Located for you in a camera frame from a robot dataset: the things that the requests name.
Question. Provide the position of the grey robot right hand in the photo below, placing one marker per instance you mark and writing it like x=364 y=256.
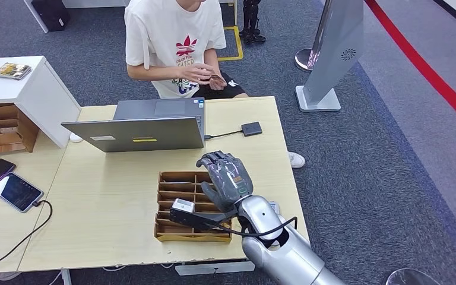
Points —
x=232 y=181

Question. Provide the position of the person's right hand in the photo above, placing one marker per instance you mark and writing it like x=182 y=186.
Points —
x=196 y=73

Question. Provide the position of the person's left hand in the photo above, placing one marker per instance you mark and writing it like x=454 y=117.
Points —
x=219 y=85

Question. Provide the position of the gold ID card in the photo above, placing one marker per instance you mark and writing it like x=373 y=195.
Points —
x=217 y=78

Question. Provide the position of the person's right forearm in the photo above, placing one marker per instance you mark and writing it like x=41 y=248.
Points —
x=153 y=72

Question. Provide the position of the person's left forearm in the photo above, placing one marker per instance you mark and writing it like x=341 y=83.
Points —
x=211 y=63

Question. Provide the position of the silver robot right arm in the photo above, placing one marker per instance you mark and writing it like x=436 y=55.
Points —
x=283 y=251

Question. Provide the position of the white card reader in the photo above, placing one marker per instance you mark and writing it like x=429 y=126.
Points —
x=275 y=206

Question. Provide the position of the person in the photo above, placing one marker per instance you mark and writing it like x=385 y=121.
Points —
x=161 y=31

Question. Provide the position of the wooden card organizer tray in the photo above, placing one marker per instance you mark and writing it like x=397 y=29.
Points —
x=173 y=196

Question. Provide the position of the person's white shoe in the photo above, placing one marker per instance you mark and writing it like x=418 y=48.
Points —
x=296 y=160

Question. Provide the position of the small black hub box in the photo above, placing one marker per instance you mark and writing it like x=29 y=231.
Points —
x=251 y=129

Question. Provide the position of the grey laptop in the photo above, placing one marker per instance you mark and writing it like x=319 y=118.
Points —
x=149 y=133

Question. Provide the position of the grey standing kiosk panel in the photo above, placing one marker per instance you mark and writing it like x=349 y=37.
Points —
x=342 y=39

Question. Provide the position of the white mouse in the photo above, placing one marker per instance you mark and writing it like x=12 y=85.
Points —
x=75 y=137

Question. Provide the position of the white cabinet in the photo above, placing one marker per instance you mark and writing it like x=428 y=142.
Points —
x=35 y=90

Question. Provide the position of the white furniture leg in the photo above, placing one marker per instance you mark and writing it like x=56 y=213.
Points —
x=37 y=17

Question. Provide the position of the stack of gold cards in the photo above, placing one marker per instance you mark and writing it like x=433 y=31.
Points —
x=12 y=71

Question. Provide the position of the wooden compartment organizer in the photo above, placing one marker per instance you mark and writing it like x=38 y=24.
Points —
x=3 y=130

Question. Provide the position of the clear round dome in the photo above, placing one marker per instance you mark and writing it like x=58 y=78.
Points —
x=409 y=278

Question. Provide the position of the smartphone with lit screen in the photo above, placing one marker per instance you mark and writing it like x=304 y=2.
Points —
x=17 y=192

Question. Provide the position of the chrome stanchion post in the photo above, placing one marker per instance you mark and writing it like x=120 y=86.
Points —
x=302 y=59

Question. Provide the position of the grey metal desk bracket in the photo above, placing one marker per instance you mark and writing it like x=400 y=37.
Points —
x=212 y=268

